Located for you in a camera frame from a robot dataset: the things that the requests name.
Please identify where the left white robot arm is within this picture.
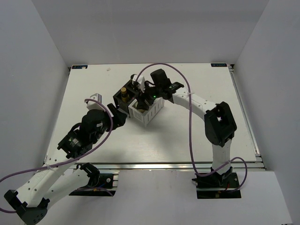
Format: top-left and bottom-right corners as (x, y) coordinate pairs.
(4, 102), (127, 225)

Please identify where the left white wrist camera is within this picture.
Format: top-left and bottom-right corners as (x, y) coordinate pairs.
(84, 93), (104, 111)

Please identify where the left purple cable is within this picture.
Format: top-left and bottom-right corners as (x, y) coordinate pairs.
(0, 98), (115, 213)

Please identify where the white two-slot organizer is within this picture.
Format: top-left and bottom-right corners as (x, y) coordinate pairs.
(129, 97), (165, 127)

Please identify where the right blue table sticker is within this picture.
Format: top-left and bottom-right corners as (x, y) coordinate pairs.
(210, 63), (227, 68)

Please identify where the aluminium table front rail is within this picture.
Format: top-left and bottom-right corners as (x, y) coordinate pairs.
(70, 161), (265, 170)

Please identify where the left blue table sticker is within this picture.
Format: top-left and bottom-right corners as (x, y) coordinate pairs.
(71, 65), (88, 69)

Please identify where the yellow bottle gold cap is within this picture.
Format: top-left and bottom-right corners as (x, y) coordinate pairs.
(120, 87), (129, 103)

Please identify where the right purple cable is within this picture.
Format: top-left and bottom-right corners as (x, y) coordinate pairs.
(137, 63), (247, 193)

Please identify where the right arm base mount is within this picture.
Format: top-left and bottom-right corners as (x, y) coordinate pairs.
(192, 167), (241, 199)

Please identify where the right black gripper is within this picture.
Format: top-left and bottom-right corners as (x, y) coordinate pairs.
(135, 81), (162, 111)

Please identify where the purple cable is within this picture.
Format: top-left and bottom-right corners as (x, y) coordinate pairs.
(137, 63), (247, 193)
(0, 98), (115, 213)

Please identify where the black two-slot organizer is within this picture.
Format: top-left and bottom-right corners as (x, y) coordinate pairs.
(113, 80), (139, 117)

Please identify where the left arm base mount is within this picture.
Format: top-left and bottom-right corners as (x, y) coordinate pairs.
(69, 167), (118, 197)

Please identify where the blue table sticker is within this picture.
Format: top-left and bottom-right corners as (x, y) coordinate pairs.
(71, 65), (88, 69)
(210, 63), (227, 68)

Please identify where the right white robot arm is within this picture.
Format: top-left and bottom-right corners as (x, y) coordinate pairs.
(131, 69), (237, 187)

